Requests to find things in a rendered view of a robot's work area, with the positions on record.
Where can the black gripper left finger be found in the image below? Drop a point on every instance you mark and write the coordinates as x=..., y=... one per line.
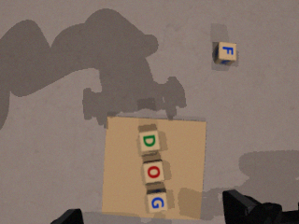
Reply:
x=71, y=216

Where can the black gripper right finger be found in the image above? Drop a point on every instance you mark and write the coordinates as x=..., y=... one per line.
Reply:
x=235, y=205

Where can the tan square mat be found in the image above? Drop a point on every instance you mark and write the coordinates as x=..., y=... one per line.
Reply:
x=182, y=152

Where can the tan block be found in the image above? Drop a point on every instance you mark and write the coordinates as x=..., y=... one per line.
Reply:
x=153, y=171
x=225, y=53
x=157, y=200
x=149, y=140

